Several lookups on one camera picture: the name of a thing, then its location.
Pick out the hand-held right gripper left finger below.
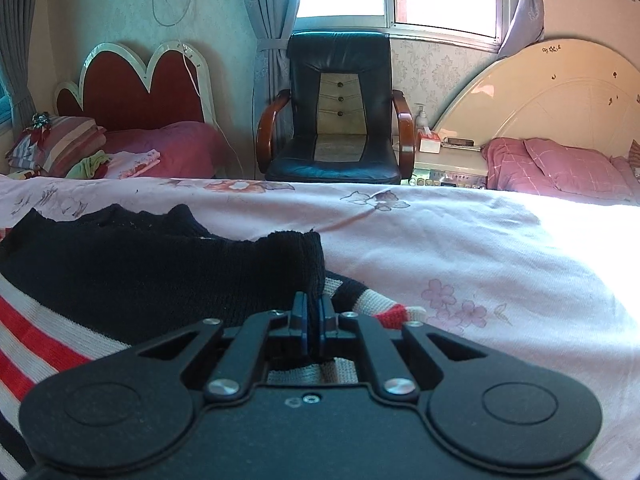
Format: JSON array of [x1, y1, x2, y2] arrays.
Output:
[[135, 292, 307, 402]]

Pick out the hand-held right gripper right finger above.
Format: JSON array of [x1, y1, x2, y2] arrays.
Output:
[[320, 295, 493, 402]]

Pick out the striped knit sweater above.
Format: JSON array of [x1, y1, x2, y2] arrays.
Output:
[[0, 203, 428, 480]]

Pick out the pink floral bed sheet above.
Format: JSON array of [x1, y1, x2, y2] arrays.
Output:
[[0, 176, 640, 466]]

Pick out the cream nightstand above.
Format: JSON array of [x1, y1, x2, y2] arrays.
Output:
[[410, 135, 489, 190]]

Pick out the tissue box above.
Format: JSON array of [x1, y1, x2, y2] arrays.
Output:
[[419, 127, 442, 155]]

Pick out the dark pink bedding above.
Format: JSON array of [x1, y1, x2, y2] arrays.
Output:
[[102, 121, 236, 180]]

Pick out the white pump bottle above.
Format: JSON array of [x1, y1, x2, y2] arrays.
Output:
[[414, 104, 431, 142]]

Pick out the pink white folded cloth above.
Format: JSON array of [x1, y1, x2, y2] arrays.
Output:
[[107, 148, 162, 180]]

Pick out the green folded cloth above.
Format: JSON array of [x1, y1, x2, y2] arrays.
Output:
[[67, 150, 112, 180]]

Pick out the black leather armchair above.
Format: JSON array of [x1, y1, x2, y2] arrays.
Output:
[[256, 30, 417, 185]]

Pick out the pink checked pillow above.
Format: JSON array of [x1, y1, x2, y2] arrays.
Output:
[[486, 137, 635, 204]]

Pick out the red heart-shaped headboard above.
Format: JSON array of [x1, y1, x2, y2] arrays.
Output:
[[54, 41, 217, 133]]

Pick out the striped pillows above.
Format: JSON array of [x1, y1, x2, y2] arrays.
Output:
[[6, 115, 108, 178]]

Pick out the blue curtain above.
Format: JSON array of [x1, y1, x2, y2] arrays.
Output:
[[235, 0, 307, 179], [495, 0, 547, 59]]

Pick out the cream round headboard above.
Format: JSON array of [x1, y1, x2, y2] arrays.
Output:
[[432, 37, 640, 157]]

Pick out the grey curtain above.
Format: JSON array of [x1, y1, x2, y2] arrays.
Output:
[[0, 0, 48, 132]]

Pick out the white wall cable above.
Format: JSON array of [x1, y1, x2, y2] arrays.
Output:
[[151, 0, 236, 178]]

